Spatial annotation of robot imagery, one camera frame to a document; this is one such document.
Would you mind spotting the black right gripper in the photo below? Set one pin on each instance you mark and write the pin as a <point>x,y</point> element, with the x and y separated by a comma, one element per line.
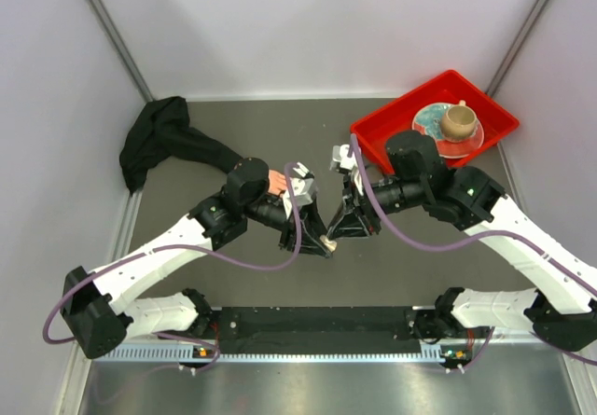
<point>355,199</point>

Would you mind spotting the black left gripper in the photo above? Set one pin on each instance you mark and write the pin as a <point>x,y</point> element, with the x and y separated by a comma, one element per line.
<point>312,222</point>

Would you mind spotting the beige nail polish bottle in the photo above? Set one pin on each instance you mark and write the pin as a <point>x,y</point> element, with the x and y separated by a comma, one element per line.
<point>329,244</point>

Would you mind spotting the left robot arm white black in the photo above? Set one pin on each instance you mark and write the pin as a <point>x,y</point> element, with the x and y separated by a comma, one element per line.
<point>106,306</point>

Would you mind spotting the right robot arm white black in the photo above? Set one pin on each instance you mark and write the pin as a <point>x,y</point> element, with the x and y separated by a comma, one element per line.
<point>559,309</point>

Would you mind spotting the mannequin hand with long nails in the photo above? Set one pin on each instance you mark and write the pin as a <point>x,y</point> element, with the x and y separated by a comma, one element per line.
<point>277,183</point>

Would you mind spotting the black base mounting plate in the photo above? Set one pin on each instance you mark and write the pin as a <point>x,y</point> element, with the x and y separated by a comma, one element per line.
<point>326,330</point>

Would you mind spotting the red and teal plate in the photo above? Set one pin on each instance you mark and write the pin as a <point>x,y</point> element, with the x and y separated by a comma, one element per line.
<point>426,121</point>

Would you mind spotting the beige ceramic cup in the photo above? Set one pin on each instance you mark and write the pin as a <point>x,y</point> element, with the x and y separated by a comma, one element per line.
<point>458,122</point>

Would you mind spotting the black sleeve cloth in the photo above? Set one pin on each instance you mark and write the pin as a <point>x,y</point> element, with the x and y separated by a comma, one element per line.
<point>163,130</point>

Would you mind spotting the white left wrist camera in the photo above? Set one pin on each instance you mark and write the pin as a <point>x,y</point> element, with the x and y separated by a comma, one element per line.
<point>303,186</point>

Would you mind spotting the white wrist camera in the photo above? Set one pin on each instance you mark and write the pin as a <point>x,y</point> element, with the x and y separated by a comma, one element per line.
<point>343,161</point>
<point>303,186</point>

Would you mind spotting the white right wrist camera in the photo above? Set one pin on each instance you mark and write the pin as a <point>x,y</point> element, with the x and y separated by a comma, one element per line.
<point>343,161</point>

